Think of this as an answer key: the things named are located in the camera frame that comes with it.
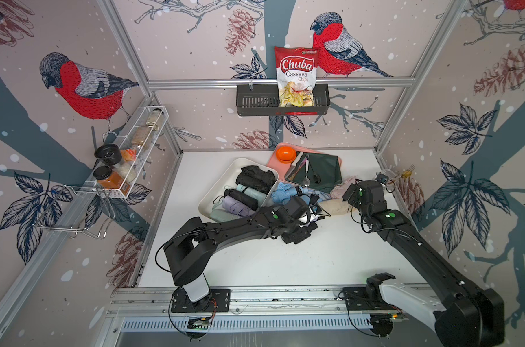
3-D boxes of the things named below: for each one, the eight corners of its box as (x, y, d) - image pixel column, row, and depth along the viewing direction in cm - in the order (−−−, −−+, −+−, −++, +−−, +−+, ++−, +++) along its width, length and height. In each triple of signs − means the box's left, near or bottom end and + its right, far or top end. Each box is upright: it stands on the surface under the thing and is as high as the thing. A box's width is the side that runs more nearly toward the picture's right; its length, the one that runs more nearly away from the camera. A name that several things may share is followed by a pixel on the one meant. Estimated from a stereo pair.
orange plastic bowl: (276, 164, 116) (277, 158, 112) (276, 152, 122) (276, 146, 118) (296, 164, 116) (296, 158, 112) (294, 152, 122) (295, 146, 118)
